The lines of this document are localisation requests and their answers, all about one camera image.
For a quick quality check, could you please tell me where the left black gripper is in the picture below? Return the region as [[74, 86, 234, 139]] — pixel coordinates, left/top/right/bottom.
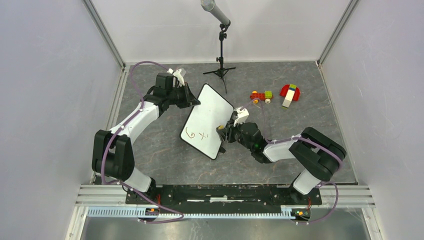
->
[[167, 82, 201, 110]]

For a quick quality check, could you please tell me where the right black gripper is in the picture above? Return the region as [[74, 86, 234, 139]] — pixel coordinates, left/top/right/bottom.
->
[[217, 118, 254, 153]]

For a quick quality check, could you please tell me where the white whiteboard with red writing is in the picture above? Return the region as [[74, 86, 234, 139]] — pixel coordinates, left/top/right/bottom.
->
[[179, 83, 234, 160]]

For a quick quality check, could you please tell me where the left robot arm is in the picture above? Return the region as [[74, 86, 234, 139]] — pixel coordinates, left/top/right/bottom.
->
[[91, 68, 201, 204]]

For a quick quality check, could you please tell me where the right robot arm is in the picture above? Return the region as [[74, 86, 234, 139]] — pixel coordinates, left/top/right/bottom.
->
[[216, 122, 347, 204]]

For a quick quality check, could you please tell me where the black microphone tripod stand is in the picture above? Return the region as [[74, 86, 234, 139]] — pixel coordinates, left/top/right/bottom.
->
[[202, 22, 236, 94]]

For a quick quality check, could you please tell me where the red toy block car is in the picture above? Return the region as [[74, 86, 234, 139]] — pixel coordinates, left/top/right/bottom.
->
[[249, 91, 274, 104]]

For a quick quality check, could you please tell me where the red white toy block figure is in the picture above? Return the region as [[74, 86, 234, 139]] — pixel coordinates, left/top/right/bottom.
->
[[279, 84, 301, 109]]

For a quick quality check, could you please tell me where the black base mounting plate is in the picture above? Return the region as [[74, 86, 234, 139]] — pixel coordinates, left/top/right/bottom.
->
[[146, 184, 323, 216]]

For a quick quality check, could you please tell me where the grey microphone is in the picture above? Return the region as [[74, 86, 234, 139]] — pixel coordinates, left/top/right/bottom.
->
[[200, 0, 231, 26]]

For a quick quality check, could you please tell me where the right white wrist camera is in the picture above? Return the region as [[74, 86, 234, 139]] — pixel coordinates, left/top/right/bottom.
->
[[231, 107, 250, 127]]

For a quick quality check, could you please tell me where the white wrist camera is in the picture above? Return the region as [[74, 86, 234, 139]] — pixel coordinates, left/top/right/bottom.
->
[[231, 107, 250, 127], [167, 68, 186, 87]]

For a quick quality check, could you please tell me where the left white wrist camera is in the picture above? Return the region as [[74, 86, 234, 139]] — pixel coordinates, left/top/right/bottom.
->
[[167, 68, 186, 87]]

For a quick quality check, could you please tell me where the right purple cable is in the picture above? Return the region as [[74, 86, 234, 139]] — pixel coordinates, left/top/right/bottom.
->
[[241, 97, 345, 225]]

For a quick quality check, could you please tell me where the aluminium frame rail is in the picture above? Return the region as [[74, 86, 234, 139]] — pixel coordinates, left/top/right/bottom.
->
[[75, 185, 376, 220]]

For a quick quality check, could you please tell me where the left corner aluminium post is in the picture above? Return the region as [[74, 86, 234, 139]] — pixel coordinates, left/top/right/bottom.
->
[[82, 0, 126, 69]]

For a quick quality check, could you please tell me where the corner aluminium post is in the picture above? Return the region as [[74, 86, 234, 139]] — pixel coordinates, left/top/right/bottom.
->
[[316, 0, 360, 68], [82, 0, 126, 69]]

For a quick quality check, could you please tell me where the right corner aluminium post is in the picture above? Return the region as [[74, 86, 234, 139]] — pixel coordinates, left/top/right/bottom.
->
[[316, 0, 360, 68]]

